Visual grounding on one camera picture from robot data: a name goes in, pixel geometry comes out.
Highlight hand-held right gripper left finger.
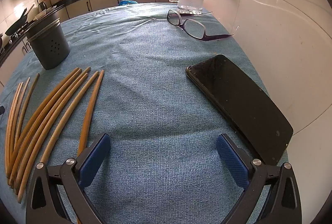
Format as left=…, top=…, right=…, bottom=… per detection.
left=26, top=133, right=111, bottom=224

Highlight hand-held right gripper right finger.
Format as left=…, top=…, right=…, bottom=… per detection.
left=216, top=133, right=303, bottom=224

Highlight bundle of wooden chopsticks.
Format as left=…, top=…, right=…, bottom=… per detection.
left=4, top=66, right=105, bottom=224

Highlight dark grey utensil holder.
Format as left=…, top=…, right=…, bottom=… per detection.
left=25, top=10, right=71, bottom=70

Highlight black smartphone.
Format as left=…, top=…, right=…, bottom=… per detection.
left=186, top=54, right=294, bottom=166

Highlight blue table cloth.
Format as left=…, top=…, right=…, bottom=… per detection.
left=0, top=2, right=288, bottom=224

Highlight purple framed eyeglasses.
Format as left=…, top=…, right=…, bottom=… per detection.
left=167, top=9, right=240, bottom=42

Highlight black wok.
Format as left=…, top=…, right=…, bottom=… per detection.
left=5, top=8, right=28, bottom=35

